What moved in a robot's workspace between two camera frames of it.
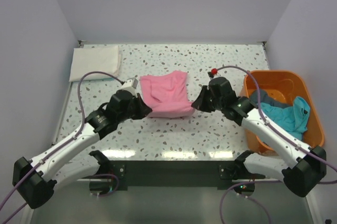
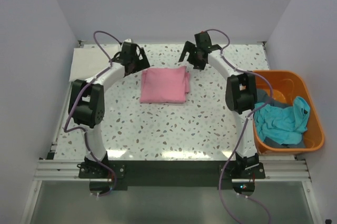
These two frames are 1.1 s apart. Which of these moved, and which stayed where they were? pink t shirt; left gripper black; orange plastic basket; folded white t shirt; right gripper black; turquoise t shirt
Moved: left gripper black; pink t shirt; right gripper black
Stayed: folded white t shirt; orange plastic basket; turquoise t shirt
